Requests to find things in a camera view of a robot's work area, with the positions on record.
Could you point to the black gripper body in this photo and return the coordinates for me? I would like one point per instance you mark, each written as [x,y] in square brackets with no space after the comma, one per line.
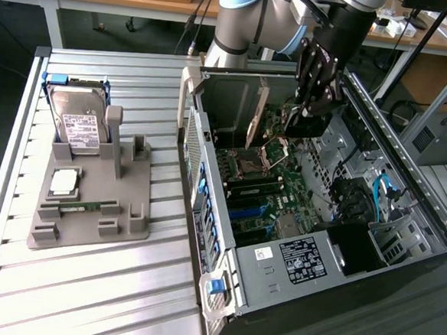
[348,30]

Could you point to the black graphics card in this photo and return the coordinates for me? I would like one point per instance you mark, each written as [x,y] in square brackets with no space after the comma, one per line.
[307,127]

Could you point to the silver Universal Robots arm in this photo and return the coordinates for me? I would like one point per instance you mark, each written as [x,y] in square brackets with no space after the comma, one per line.
[237,23]

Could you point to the tall metal drive cage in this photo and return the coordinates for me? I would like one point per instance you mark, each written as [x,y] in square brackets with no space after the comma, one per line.
[332,152]

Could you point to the white small box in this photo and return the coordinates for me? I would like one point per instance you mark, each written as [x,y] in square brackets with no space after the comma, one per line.
[407,31]

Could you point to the black monitor with stand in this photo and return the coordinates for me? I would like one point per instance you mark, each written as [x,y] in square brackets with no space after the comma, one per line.
[416,22]

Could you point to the black slanted pole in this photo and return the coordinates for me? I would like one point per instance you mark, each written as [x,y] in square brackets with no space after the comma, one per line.
[420,43]

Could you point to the metal socket cover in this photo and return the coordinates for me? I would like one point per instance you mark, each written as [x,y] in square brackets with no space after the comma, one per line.
[276,152]

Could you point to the green motherboard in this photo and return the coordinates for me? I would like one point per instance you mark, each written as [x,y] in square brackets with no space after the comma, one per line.
[295,188]

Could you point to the CPU socket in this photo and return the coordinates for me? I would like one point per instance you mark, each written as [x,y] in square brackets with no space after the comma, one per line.
[248,165]

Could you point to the grey control box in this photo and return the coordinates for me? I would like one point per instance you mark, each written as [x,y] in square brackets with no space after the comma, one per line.
[440,144]

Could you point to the blue expansion slot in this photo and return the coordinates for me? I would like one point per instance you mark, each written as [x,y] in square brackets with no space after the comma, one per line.
[247,212]

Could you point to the blue slot cover clip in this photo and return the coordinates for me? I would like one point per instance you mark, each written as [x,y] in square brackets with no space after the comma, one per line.
[203,184]

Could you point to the low metal disk bay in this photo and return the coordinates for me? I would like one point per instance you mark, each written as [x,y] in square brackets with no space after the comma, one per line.
[395,241]

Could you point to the black expansion slot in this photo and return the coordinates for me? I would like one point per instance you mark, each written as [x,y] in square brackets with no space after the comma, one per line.
[249,234]

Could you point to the grey power supply unit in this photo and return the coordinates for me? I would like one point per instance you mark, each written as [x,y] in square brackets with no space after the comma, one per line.
[270,270]

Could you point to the blue case latch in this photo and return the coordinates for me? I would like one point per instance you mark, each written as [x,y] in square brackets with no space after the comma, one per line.
[215,286]

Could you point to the open black PC case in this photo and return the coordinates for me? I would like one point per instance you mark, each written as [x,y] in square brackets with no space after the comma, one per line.
[312,327]

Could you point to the silver hard disk drive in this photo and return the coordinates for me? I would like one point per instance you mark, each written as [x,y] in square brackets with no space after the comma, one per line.
[76,126]

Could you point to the grey parts rack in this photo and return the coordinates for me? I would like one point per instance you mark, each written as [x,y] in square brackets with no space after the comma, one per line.
[91,189]

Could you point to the blue disk caddy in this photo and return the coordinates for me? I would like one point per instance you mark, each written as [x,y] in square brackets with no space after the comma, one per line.
[57,78]

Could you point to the green RAM stick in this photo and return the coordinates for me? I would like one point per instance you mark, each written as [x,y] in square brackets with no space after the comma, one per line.
[82,206]

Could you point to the silver CPU chip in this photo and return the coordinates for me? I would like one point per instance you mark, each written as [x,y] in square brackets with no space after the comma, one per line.
[63,182]

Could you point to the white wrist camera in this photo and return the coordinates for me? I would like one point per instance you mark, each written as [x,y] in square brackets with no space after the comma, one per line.
[299,12]

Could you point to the aluminium profile frame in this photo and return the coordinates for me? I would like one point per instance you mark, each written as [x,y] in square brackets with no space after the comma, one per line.
[443,94]

